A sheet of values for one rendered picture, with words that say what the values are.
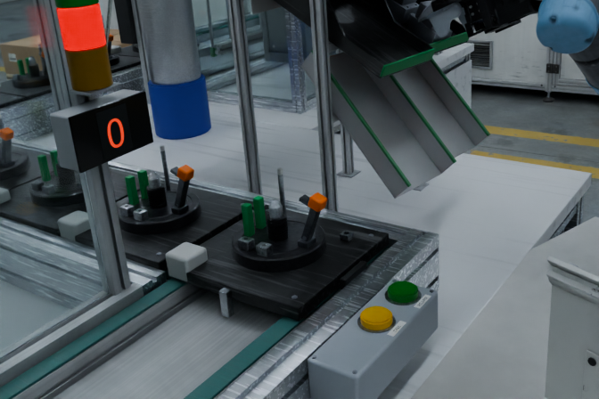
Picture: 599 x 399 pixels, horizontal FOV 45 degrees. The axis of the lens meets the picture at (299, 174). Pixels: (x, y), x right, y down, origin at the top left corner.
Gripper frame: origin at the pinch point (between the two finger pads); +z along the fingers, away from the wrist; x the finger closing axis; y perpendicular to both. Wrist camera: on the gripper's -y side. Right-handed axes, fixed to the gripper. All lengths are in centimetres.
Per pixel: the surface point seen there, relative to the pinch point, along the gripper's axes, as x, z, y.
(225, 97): 17, 107, -11
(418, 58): -10.3, -3.5, 8.0
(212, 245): -45, 15, 28
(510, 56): 310, 230, -23
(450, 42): 2.1, 0.2, 5.6
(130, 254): -56, 21, 25
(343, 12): -12.1, 8.7, -4.5
